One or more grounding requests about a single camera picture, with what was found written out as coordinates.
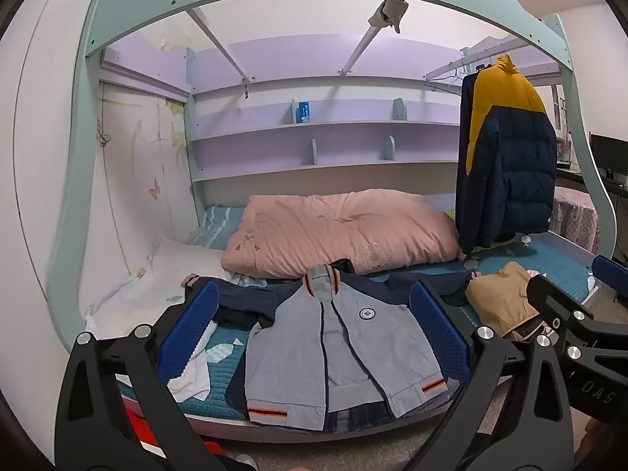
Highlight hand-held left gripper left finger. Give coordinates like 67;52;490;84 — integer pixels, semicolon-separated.
55;279;256;471

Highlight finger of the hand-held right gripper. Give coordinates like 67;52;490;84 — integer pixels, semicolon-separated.
526;275;597;349
591;254;628;305

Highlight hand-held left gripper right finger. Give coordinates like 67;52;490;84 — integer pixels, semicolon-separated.
407;282;575;471

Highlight grey and navy zip jacket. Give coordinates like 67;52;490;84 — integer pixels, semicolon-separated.
184;262;474;427

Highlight dark denim jeans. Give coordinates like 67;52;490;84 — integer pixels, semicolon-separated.
324;392;398;435

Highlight small white garment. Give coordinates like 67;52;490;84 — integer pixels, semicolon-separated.
167;321;219;403

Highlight tan garment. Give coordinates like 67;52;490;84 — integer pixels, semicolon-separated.
464;261;540;341

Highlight teal quilted bed mat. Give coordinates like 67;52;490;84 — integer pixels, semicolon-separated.
118;206;602;420

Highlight pink tablecloth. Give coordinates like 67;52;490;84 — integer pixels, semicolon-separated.
549;187;602;256

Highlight white pillow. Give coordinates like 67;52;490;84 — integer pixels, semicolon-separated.
86;235;231;339

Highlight black monitor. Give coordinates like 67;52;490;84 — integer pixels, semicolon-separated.
589;132;628;182

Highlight yellow and navy puffer jacket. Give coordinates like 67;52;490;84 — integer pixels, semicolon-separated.
454;55;559;255

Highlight pink duvet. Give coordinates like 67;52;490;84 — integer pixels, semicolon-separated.
221;189;462;276

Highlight white wardrobe with butterfly print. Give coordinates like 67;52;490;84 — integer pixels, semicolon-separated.
98;78;197;276

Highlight beige cloth on bar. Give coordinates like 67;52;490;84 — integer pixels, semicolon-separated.
368;0;409;34

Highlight purple wall shelves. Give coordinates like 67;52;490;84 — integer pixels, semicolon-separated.
184;34;491;182

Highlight white clothes rail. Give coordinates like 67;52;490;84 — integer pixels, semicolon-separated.
424;39;565;94

